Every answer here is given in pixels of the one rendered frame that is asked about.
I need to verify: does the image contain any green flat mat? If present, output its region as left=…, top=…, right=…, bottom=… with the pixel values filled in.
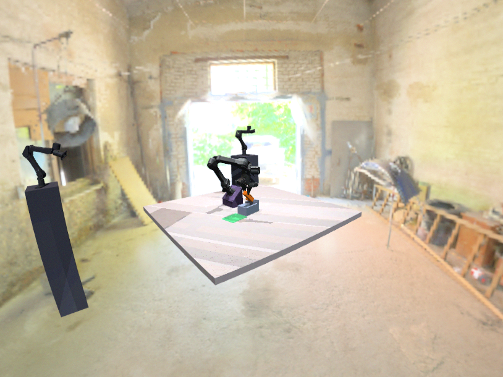
left=223, top=199, right=259, bottom=223

